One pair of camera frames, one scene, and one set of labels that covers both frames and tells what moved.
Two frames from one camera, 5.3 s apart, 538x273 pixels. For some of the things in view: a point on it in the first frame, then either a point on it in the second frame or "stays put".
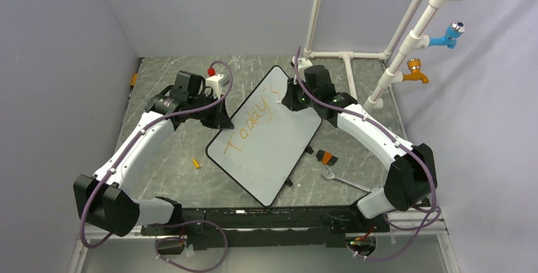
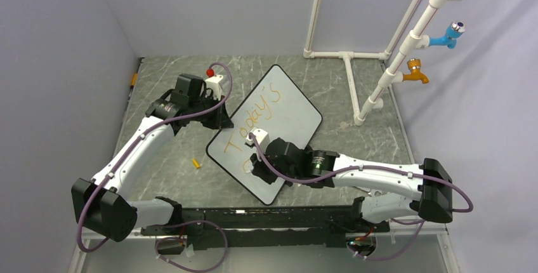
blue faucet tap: x=456 y=29 stays put
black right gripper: x=288 y=100 to x=259 y=169
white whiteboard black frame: x=268 y=139 stays put
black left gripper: x=220 y=119 stays put
